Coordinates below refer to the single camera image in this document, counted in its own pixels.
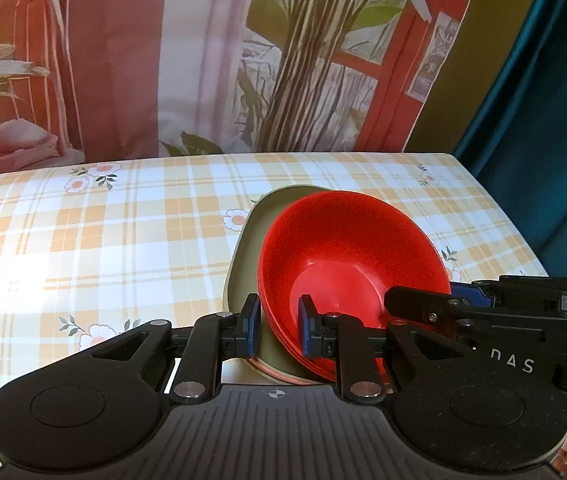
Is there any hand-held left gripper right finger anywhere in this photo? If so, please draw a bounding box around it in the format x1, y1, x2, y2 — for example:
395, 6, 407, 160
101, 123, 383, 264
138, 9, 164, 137
297, 293, 465, 406

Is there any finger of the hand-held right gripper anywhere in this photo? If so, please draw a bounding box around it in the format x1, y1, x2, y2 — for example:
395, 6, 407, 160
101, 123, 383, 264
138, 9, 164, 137
384, 286, 567, 341
450, 273, 567, 311

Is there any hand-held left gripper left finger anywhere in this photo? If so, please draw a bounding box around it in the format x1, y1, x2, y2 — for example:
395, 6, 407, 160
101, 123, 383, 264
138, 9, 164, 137
79, 292, 263, 406

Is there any red bowl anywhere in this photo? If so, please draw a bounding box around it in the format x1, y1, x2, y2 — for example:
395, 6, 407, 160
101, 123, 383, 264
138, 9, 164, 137
260, 305, 390, 384
256, 189, 453, 377

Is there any green square plate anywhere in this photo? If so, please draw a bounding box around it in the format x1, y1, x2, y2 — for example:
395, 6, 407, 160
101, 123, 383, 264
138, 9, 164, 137
222, 183, 337, 387
222, 305, 315, 389

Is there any yellow plaid floral tablecloth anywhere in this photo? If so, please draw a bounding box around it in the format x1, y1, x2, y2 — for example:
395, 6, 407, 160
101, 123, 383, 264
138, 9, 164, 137
0, 152, 550, 480

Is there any teal curtain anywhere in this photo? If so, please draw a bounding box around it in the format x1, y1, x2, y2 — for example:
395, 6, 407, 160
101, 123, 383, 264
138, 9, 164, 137
453, 0, 567, 282

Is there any printed backdrop cloth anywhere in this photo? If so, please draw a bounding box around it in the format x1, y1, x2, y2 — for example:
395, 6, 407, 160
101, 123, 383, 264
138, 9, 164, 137
0, 0, 490, 182

